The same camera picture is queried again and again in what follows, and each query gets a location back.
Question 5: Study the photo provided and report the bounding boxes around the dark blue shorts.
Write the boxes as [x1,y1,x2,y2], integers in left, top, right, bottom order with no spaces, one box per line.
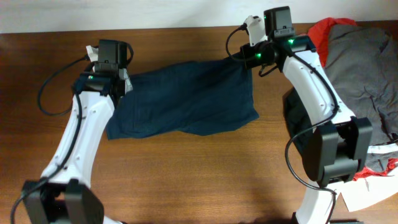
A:
[106,58,259,140]

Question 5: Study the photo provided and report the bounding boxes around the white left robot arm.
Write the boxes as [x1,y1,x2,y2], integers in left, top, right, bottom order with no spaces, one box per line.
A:
[20,68,132,223]

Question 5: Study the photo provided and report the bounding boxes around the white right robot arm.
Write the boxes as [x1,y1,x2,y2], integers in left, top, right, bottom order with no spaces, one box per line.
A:
[239,35,373,223]

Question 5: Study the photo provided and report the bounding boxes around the red garment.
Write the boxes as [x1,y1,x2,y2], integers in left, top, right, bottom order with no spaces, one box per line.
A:
[307,17,357,67]

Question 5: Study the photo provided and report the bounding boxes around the black garment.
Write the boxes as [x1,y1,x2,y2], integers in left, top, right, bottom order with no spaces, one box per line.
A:
[283,88,313,155]

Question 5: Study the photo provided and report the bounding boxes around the grey garment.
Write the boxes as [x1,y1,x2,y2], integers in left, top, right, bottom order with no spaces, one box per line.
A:
[324,25,397,172]

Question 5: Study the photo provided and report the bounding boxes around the white garment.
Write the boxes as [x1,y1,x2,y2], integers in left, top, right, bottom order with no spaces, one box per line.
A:
[341,143,397,212]

